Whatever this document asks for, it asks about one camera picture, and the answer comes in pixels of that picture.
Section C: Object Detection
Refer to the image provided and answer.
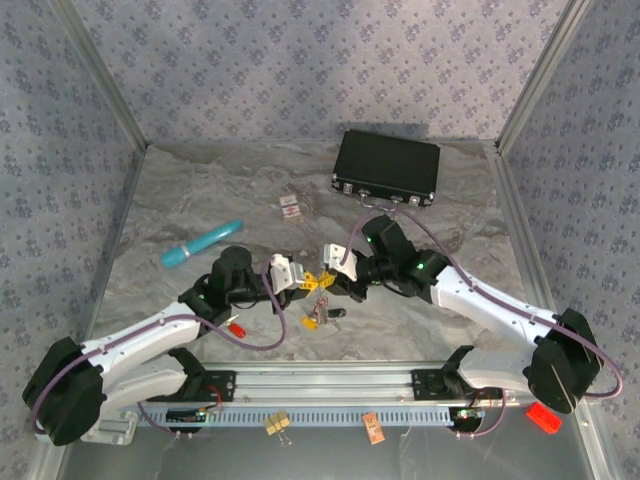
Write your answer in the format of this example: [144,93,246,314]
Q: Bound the aluminium clamp bracket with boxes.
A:
[79,409,140,445]

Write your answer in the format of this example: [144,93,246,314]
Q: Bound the teal cylindrical marker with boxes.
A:
[159,218,245,269]

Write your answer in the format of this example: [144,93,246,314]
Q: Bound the grey slotted cable duct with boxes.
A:
[122,403,482,429]

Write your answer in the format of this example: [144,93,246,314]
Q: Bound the black ribbed aluminium case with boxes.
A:
[330,128,443,212]

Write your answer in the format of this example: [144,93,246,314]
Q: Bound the short purple base cable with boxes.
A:
[136,399,194,440]
[453,393,507,440]

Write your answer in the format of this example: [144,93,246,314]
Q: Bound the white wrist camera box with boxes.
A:
[268,253,307,294]
[322,243,372,284]

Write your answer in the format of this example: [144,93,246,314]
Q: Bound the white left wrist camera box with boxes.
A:
[268,253,307,294]

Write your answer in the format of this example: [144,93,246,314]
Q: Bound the tan binder clip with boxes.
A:
[263,409,293,447]

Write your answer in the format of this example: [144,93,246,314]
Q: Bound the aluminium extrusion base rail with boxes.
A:
[199,361,451,402]

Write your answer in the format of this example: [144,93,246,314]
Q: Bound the red plastic block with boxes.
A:
[524,401,564,435]

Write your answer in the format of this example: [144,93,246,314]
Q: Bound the small red white card box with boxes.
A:
[278,193,305,225]

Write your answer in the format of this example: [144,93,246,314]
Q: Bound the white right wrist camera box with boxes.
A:
[322,243,372,284]

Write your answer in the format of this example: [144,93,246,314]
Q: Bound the aluminium frame post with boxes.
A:
[48,0,150,149]
[494,0,596,154]

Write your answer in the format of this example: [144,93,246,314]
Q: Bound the orange paper tag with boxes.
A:
[362,412,387,445]

